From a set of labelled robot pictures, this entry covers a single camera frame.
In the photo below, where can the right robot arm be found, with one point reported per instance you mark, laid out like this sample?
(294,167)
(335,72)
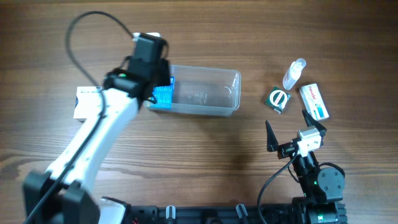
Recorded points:
(322,184)

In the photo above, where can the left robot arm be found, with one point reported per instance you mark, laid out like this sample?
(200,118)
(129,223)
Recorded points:
(63,193)

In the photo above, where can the white Panadol box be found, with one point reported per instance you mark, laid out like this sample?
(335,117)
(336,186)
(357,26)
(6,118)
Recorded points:
(313,102)

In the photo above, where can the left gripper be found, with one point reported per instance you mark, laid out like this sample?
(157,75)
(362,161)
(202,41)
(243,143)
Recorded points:
(165,66)

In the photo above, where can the blue medicine box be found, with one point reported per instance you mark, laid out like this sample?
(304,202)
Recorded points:
(163,96)

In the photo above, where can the clear spray bottle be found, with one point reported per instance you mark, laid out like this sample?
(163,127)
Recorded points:
(293,73)

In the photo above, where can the white medicine box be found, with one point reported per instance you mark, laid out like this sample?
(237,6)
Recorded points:
(87,103)

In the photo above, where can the clear plastic container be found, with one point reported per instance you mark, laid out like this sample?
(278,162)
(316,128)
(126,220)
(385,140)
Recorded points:
(204,91)

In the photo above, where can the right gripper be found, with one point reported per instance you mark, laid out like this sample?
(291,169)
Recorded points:
(285,149)

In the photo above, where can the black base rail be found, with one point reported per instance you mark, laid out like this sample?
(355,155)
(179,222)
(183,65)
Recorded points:
(217,214)

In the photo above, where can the green round-logo box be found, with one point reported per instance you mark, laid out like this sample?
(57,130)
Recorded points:
(277,99)

